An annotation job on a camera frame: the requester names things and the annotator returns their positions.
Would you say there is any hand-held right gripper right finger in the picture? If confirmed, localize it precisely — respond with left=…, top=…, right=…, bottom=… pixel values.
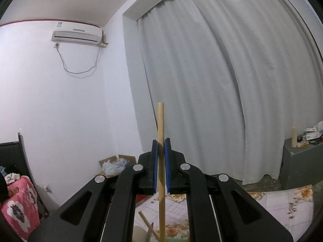
left=164, top=138, right=294, bottom=242

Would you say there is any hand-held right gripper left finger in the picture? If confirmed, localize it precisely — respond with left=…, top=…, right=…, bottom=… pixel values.
left=27, top=139, right=159, bottom=242

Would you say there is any light wooden chopstick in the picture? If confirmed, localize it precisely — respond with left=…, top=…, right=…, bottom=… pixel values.
left=157, top=102, right=166, bottom=242
left=138, top=211, right=160, bottom=242

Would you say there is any cardboard box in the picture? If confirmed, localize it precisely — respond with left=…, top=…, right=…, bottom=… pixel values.
left=94, top=154, right=138, bottom=179

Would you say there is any white plastic bag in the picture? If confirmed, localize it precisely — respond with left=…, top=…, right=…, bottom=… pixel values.
left=102, top=158, right=133, bottom=175

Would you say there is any white curtain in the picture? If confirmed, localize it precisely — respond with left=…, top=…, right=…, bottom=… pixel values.
left=124, top=0, right=323, bottom=186

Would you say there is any grey cabinet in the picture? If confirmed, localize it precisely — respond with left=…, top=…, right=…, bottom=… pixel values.
left=280, top=137, right=323, bottom=191

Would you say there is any pink floral blanket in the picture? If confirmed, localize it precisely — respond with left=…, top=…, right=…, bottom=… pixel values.
left=0, top=176, right=41, bottom=240

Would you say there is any black bed headboard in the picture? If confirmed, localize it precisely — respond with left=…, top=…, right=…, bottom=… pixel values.
left=0, top=132, right=51, bottom=217

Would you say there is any crumpled cloth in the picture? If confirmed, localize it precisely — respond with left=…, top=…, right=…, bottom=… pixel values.
left=0, top=166, right=22, bottom=184

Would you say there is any white carton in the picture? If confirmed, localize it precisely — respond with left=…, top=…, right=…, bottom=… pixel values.
left=304, top=128, right=320, bottom=140

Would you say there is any white air conditioner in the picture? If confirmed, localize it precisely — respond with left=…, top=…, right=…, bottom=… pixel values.
left=51, top=25, right=103, bottom=46

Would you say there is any grey power cable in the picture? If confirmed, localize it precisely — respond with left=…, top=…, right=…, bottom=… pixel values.
left=54, top=43, right=101, bottom=76

